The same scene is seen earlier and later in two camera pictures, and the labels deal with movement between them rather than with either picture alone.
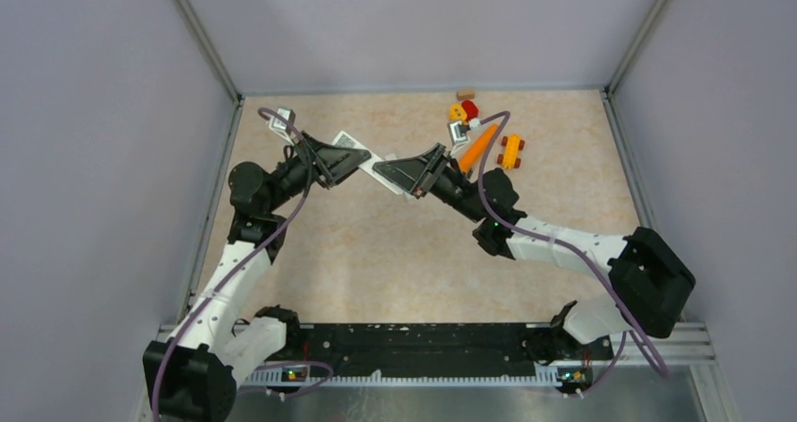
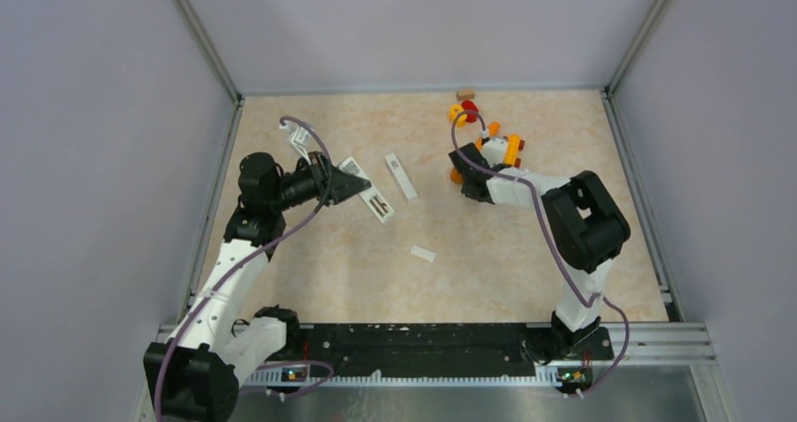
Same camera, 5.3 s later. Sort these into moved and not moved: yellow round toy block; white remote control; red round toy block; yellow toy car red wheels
Moved: white remote control
Not moved: yellow round toy block; yellow toy car red wheels; red round toy block
